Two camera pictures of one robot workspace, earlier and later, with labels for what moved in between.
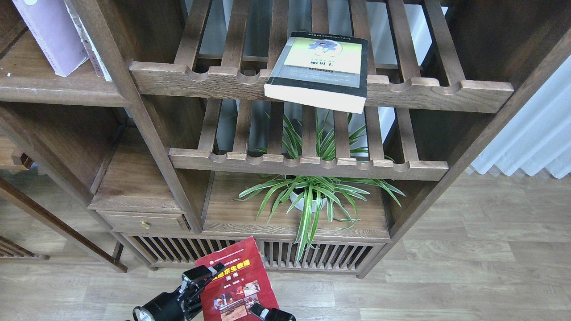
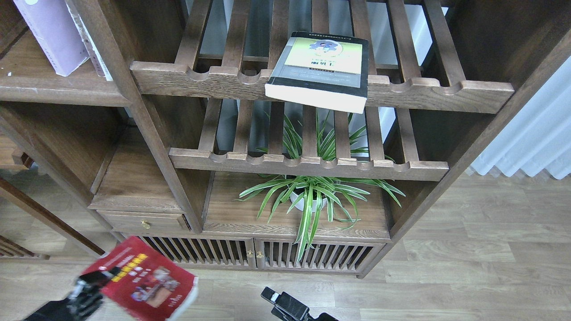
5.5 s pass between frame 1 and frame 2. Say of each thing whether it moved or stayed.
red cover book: moved
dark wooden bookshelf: stayed
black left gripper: moved
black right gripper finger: moved
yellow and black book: stayed
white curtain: stayed
